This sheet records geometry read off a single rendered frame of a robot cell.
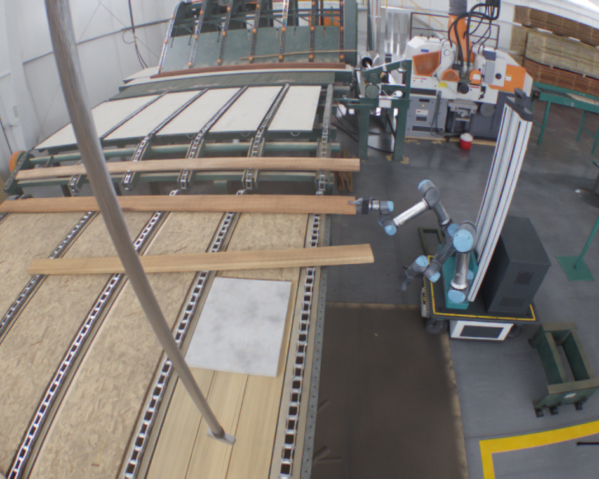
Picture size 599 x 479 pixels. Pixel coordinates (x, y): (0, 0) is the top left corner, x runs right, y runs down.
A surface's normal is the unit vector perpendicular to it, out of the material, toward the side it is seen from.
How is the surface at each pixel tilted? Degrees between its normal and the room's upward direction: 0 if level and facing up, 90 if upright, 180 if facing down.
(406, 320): 0
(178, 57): 47
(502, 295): 90
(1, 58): 90
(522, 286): 90
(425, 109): 90
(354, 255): 0
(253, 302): 0
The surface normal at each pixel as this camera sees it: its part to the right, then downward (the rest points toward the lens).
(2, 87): -0.11, 0.62
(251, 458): -0.04, -0.79
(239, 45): -0.10, -0.09
